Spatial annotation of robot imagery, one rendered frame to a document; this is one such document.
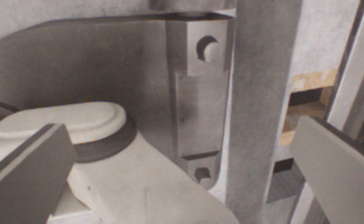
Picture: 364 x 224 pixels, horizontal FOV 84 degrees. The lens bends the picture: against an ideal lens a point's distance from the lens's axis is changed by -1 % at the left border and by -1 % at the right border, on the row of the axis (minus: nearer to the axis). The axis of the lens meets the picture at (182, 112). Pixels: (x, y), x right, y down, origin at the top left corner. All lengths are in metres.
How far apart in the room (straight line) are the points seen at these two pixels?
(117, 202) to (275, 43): 0.67
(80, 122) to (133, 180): 0.13
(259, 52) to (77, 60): 0.54
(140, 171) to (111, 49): 0.25
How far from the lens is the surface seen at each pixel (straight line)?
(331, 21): 0.90
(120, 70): 0.47
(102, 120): 0.35
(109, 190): 0.30
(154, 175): 0.31
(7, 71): 0.52
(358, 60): 0.33
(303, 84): 0.92
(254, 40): 0.73
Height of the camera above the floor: 0.61
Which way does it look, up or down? 57 degrees down
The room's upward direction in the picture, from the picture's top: 156 degrees clockwise
